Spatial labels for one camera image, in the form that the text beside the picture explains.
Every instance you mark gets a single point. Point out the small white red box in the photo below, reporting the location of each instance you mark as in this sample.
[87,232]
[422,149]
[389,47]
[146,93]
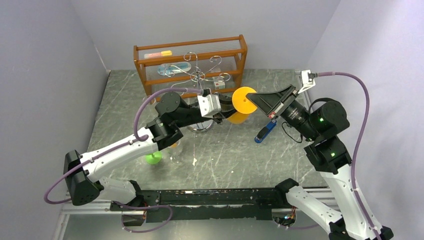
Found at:
[218,82]

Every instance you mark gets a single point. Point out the clear wine glass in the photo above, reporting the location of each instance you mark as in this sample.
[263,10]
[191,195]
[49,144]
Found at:
[175,154]

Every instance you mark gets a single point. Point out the wooden shelf rack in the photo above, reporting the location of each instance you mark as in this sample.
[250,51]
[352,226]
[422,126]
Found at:
[233,51]

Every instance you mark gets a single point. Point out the yellow plastic wine glass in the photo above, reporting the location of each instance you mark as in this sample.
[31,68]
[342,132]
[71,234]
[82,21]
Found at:
[243,106]

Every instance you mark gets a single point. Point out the pink yellow marker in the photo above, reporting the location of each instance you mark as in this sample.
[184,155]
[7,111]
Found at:
[165,53]

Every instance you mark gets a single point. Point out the green plastic wine glass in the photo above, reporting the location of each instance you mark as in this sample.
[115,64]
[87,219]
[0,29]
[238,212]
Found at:
[153,158]

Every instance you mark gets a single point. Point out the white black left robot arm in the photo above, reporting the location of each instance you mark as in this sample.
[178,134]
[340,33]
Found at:
[86,173]

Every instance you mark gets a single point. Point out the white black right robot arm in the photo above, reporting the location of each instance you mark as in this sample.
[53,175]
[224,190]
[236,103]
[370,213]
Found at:
[329,156]

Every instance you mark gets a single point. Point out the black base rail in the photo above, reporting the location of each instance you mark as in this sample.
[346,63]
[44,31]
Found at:
[205,204]

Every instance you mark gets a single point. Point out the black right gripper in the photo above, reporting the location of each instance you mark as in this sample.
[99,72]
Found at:
[282,104]

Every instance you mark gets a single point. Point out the chrome wine glass rack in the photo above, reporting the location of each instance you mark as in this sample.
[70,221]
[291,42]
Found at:
[198,76]

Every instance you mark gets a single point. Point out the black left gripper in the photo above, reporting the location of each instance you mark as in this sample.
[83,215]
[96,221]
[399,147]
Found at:
[227,106]

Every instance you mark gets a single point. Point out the blue packaged item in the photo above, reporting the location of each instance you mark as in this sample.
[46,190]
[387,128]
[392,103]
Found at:
[170,69]

